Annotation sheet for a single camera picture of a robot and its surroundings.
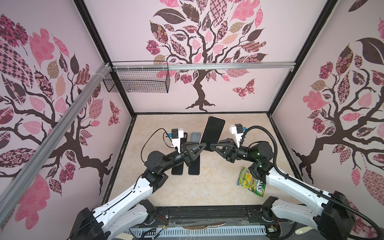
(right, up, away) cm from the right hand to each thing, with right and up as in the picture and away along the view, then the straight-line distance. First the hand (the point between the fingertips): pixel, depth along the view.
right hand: (212, 147), depth 58 cm
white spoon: (+45, -41, +12) cm, 62 cm away
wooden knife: (-3, -41, +13) cm, 43 cm away
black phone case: (-15, -1, +46) cm, 48 cm away
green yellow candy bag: (+22, -22, +24) cm, 39 cm away
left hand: (-2, 0, +1) cm, 3 cm away
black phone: (-8, -18, +32) cm, 37 cm away
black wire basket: (-54, +46, +64) cm, 96 cm away
